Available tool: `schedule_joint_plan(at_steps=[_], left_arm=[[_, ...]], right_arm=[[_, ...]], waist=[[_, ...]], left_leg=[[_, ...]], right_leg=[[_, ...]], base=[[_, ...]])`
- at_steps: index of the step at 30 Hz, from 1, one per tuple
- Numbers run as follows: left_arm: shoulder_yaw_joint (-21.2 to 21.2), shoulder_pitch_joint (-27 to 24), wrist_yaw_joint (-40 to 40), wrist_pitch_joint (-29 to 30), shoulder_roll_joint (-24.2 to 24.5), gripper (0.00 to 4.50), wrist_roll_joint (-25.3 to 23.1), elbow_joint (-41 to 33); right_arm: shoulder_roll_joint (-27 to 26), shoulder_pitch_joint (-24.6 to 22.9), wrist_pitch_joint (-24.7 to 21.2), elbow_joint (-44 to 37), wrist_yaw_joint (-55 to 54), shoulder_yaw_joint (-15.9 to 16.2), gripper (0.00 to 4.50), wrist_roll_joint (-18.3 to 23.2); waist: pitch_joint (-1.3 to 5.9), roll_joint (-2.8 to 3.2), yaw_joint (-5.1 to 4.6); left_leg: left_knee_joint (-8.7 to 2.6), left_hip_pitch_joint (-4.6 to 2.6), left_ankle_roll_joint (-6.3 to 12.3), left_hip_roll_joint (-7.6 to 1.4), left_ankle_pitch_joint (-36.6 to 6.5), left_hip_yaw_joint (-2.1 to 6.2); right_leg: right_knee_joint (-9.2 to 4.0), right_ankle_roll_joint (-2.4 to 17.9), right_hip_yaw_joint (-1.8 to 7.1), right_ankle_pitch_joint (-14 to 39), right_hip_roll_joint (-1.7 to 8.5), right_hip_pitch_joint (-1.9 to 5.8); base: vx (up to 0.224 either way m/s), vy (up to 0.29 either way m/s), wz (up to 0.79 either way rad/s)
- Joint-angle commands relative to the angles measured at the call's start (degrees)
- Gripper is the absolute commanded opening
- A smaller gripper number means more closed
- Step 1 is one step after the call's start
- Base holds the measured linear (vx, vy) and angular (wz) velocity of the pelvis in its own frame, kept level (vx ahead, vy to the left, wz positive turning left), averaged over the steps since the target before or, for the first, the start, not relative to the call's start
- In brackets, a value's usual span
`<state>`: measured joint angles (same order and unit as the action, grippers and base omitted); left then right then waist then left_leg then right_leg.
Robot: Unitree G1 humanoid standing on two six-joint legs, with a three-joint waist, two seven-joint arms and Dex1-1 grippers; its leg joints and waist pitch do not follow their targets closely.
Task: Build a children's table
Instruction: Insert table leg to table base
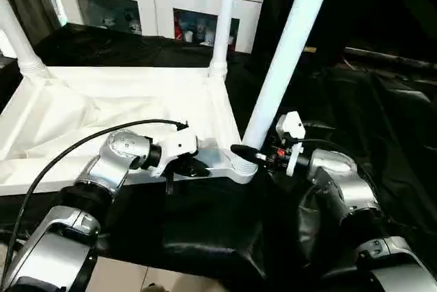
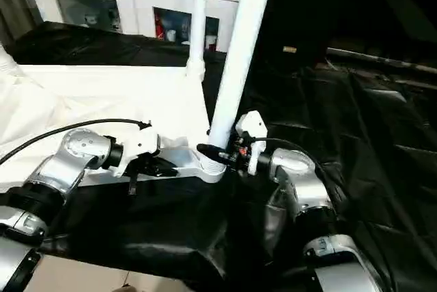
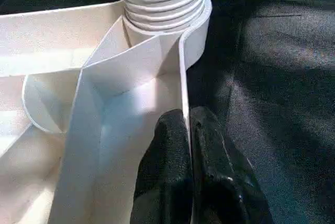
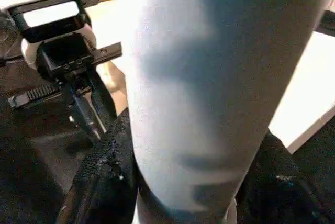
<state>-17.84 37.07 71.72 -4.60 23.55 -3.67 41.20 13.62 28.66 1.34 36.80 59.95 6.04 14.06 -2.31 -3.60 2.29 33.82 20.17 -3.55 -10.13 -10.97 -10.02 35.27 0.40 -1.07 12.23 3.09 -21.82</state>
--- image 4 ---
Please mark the white plastic table leg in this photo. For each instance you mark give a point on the white plastic table leg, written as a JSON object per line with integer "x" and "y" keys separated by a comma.
{"x": 209, "y": 77}

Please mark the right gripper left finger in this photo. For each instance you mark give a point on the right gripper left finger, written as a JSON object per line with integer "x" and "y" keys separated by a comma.
{"x": 104, "y": 182}

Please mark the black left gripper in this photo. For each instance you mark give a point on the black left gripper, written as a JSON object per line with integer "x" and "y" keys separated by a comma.
{"x": 68, "y": 56}

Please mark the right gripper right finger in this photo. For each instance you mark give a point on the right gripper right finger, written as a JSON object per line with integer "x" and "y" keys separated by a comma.
{"x": 288, "y": 192}

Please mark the black plastic mat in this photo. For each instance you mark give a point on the black plastic mat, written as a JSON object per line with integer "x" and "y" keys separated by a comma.
{"x": 31, "y": 171}

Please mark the white plastic table top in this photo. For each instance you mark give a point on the white plastic table top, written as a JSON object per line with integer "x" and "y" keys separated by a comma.
{"x": 309, "y": 88}

